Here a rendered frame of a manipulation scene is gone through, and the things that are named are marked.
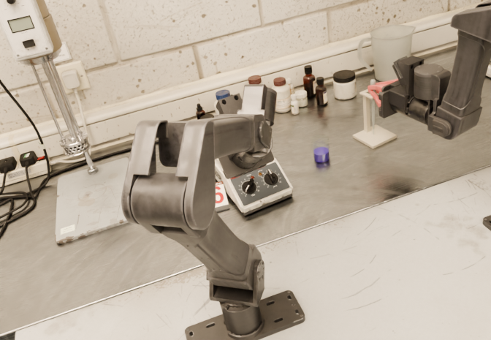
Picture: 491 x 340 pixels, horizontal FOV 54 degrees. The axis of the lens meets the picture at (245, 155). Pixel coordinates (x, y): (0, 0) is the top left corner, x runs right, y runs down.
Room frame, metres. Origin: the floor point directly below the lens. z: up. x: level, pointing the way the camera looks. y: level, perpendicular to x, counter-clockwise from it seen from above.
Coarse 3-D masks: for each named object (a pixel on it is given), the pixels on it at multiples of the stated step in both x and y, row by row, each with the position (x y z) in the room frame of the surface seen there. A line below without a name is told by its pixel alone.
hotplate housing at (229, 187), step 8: (216, 160) 1.00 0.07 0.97; (216, 168) 0.98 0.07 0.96; (280, 168) 0.94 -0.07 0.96; (216, 176) 1.00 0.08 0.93; (224, 176) 0.94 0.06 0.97; (224, 184) 0.95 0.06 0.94; (232, 184) 0.91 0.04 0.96; (232, 192) 0.90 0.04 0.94; (280, 192) 0.89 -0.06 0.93; (288, 192) 0.89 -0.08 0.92; (232, 200) 0.92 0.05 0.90; (240, 200) 0.87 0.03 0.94; (264, 200) 0.87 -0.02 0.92; (272, 200) 0.88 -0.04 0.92; (280, 200) 0.89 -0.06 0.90; (240, 208) 0.86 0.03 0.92; (248, 208) 0.86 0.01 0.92; (256, 208) 0.87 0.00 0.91
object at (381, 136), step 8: (368, 96) 1.08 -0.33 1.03; (368, 104) 1.10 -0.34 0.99; (368, 112) 1.10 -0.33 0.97; (368, 120) 1.10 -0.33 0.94; (368, 128) 1.10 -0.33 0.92; (376, 128) 1.11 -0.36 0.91; (360, 136) 1.09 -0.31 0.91; (368, 136) 1.08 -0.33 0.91; (376, 136) 1.07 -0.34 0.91; (384, 136) 1.07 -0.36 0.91; (392, 136) 1.06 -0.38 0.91; (368, 144) 1.05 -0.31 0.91; (376, 144) 1.04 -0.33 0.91
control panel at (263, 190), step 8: (264, 168) 0.94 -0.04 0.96; (272, 168) 0.94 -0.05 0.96; (240, 176) 0.92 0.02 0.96; (248, 176) 0.92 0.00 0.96; (256, 176) 0.92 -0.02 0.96; (280, 176) 0.92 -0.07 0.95; (240, 184) 0.91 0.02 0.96; (256, 184) 0.90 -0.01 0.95; (264, 184) 0.90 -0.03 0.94; (280, 184) 0.90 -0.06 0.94; (288, 184) 0.90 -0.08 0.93; (240, 192) 0.89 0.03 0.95; (256, 192) 0.89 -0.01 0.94; (264, 192) 0.89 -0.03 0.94; (272, 192) 0.89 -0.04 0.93; (248, 200) 0.87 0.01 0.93; (256, 200) 0.87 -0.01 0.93
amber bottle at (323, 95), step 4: (316, 80) 1.33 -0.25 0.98; (320, 80) 1.33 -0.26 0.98; (320, 84) 1.33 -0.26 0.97; (316, 88) 1.33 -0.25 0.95; (320, 88) 1.32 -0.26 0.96; (324, 88) 1.32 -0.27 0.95; (316, 92) 1.33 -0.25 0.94; (320, 92) 1.32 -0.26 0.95; (324, 92) 1.32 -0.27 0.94; (316, 96) 1.33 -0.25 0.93; (320, 96) 1.32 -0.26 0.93; (324, 96) 1.32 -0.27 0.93; (316, 100) 1.33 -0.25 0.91; (320, 100) 1.32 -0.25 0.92; (324, 100) 1.32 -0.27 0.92; (320, 104) 1.32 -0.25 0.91; (324, 104) 1.32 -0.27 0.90
